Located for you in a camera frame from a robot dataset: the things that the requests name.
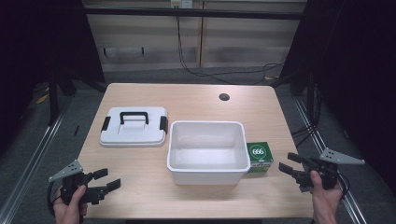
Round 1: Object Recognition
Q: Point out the yellow floor tape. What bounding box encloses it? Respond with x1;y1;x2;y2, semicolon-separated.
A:
35;92;50;105

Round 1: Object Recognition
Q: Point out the white wall socket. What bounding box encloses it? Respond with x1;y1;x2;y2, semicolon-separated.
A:
170;0;193;9

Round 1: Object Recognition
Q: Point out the metal floor rail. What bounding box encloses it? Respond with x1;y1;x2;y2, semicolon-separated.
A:
293;97;370;224
0;101;74;224

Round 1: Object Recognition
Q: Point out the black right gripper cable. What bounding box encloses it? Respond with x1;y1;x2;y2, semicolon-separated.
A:
337;172;351;201

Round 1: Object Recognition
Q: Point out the person's left hand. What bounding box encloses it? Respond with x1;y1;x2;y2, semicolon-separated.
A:
52;185;89;224

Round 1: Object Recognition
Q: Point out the black stand post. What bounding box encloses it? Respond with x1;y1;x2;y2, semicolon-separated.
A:
47;69;61;126

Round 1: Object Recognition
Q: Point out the black horizontal bar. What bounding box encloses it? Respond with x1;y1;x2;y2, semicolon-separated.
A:
82;7;307;21

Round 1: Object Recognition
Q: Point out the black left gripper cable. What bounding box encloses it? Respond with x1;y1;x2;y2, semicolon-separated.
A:
46;180;64;218

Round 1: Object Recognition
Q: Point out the white lid with black handle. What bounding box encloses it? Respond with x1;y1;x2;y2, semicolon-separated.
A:
99;106;169;148

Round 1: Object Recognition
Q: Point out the person's right hand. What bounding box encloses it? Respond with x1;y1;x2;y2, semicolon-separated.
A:
309;170;344;217

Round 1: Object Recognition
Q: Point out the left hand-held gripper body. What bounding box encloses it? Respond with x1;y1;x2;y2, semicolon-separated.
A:
48;159;108;205

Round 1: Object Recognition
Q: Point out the black curtain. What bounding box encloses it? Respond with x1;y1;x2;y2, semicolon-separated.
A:
278;0;396;194
0;0;106;153

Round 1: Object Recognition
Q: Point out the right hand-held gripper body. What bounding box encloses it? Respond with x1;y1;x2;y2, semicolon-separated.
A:
292;147;366;191

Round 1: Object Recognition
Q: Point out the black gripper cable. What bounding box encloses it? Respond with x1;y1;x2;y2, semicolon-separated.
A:
46;180;64;218
337;172;351;201

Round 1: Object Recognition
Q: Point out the small green carton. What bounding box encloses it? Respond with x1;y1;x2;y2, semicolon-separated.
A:
246;141;275;174

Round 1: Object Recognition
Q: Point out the long black wall cable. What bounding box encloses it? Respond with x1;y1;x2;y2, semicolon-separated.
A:
176;15;285;86

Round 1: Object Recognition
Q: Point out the white plastic storage box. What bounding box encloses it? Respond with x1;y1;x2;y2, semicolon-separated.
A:
166;120;251;187

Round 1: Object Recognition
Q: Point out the bundle of black floor cables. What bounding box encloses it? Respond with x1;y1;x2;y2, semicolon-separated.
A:
290;83;323;148

